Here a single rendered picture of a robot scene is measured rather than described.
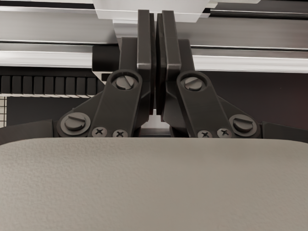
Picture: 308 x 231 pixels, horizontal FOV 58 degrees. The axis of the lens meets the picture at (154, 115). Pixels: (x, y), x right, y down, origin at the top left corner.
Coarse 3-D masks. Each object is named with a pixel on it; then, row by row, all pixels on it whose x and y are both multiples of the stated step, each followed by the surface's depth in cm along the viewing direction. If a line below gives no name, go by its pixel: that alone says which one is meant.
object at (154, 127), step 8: (152, 120) 22; (160, 120) 22; (144, 128) 22; (152, 128) 22; (160, 128) 22; (168, 128) 22; (144, 136) 21; (152, 136) 21; (160, 136) 21; (168, 136) 21
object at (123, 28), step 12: (120, 24) 24; (132, 24) 24; (120, 36) 28; (132, 36) 28; (96, 48) 39; (108, 48) 39; (120, 48) 33; (96, 60) 39; (108, 60) 39; (96, 72) 39; (108, 72) 39
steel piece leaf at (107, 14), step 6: (96, 12) 23; (102, 12) 22; (108, 12) 22; (114, 12) 22; (120, 12) 22; (126, 12) 22; (132, 12) 22; (150, 12) 22; (156, 12) 22; (174, 12) 22; (102, 18) 24; (108, 18) 24; (114, 18) 24; (120, 18) 24; (126, 18) 24; (132, 18) 24; (156, 18) 24; (180, 18) 24; (186, 18) 24; (192, 18) 24
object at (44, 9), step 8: (0, 0) 22; (8, 0) 22; (16, 0) 21; (24, 0) 21; (0, 8) 22; (8, 8) 22; (16, 8) 22; (24, 8) 22; (32, 8) 22; (40, 8) 22; (48, 8) 22; (56, 8) 22; (64, 8) 22; (72, 8) 22; (80, 8) 22; (88, 8) 23; (208, 8) 23; (200, 16) 24; (208, 16) 24
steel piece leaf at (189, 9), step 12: (96, 0) 20; (108, 0) 20; (120, 0) 20; (132, 0) 20; (144, 0) 20; (156, 0) 20; (168, 0) 20; (180, 0) 20; (192, 0) 20; (204, 0) 20; (180, 12) 22; (192, 12) 22
